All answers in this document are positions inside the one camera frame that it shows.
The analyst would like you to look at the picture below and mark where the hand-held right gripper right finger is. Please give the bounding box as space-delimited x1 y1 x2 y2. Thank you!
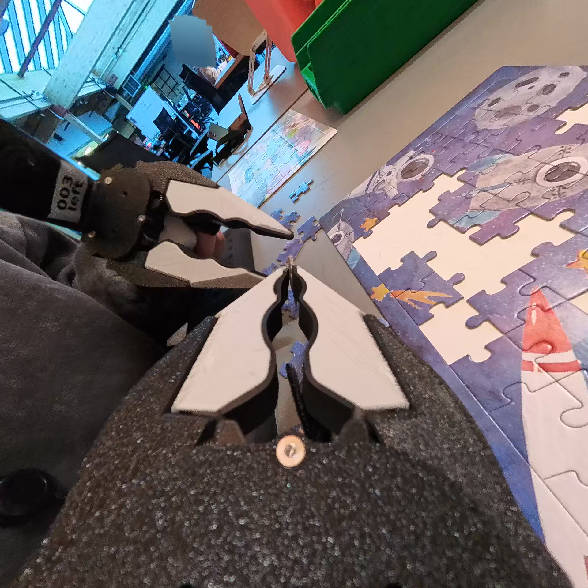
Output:
292 266 410 433

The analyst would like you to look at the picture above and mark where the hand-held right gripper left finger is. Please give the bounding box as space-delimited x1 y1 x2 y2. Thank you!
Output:
171 268 291 417

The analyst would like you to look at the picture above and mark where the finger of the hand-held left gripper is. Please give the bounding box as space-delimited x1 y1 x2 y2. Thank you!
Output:
144 240 267 290
164 179 296 241

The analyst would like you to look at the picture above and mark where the space jigsaw puzzle board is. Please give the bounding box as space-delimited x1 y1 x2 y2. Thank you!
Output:
319 64 588 588

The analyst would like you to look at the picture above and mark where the person's left forearm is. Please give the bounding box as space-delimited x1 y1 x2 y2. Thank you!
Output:
0 209 203 350

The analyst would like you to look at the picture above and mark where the person's left hand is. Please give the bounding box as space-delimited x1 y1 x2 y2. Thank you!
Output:
192 226 227 262

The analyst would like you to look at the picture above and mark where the colourful jigsaw puzzle board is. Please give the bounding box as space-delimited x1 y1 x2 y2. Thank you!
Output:
228 109 338 208

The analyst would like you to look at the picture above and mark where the wooden stand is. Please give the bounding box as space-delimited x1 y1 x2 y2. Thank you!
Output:
247 31 286 98

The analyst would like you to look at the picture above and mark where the beige cardboard sheet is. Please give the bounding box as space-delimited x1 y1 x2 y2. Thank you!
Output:
192 0 267 58

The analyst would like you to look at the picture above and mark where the red plastic bin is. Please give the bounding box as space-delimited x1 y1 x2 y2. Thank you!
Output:
243 0 322 62

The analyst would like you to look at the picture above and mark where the green plastic bin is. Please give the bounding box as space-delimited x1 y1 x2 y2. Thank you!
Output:
292 0 350 65
307 0 478 115

